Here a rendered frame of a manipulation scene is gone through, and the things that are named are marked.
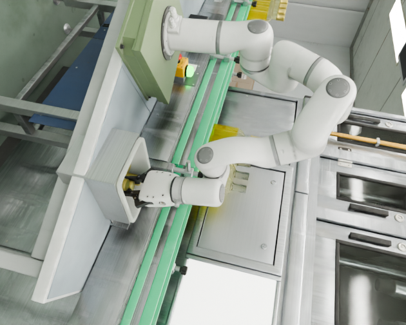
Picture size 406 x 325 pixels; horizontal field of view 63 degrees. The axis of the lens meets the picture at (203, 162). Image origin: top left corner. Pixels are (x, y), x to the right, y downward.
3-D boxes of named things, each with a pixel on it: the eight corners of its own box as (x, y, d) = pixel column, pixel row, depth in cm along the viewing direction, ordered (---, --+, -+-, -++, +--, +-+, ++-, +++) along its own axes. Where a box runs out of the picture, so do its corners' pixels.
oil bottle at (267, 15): (233, 18, 188) (283, 25, 184) (234, 8, 184) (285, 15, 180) (235, 13, 192) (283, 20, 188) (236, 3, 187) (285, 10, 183)
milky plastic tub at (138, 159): (106, 219, 98) (133, 226, 97) (85, 178, 80) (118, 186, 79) (128, 173, 108) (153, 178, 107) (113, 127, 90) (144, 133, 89)
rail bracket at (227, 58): (207, 60, 139) (238, 66, 137) (208, 45, 133) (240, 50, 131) (209, 55, 142) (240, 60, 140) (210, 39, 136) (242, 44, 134)
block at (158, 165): (149, 182, 112) (168, 186, 111) (145, 166, 105) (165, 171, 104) (152, 173, 114) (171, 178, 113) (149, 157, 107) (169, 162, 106)
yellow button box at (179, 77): (165, 80, 129) (183, 83, 128) (164, 64, 123) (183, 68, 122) (171, 69, 133) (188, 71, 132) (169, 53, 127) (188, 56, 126)
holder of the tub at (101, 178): (109, 226, 103) (133, 232, 102) (84, 178, 80) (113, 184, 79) (129, 181, 112) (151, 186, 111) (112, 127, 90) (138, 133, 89)
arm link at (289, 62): (326, 49, 87) (313, 89, 101) (254, 13, 95) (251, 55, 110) (305, 70, 84) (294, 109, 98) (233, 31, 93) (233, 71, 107)
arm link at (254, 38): (221, 10, 95) (277, 14, 92) (222, 46, 107) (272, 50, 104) (214, 33, 91) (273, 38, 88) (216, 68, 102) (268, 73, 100)
